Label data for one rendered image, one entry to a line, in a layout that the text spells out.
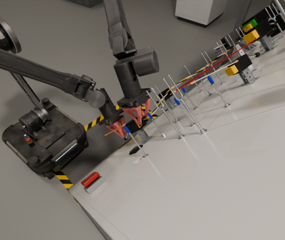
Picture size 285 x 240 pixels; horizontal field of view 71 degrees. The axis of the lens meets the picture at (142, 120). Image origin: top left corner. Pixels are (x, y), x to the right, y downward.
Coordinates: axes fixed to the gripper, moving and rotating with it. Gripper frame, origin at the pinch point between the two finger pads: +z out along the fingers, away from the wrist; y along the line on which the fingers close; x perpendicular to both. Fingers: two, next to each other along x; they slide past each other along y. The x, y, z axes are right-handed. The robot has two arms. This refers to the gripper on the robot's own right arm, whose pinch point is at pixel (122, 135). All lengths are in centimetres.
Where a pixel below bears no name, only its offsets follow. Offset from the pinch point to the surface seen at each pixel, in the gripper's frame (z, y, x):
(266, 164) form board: -4, -22, -57
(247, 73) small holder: -4.5, 15.7, -44.7
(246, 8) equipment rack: -20, 91, -29
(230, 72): -7.2, 11.6, -42.4
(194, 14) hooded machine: -57, 323, 110
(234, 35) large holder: -11, 68, -27
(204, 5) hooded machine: -58, 320, 88
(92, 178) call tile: 0.7, -23.3, -11.7
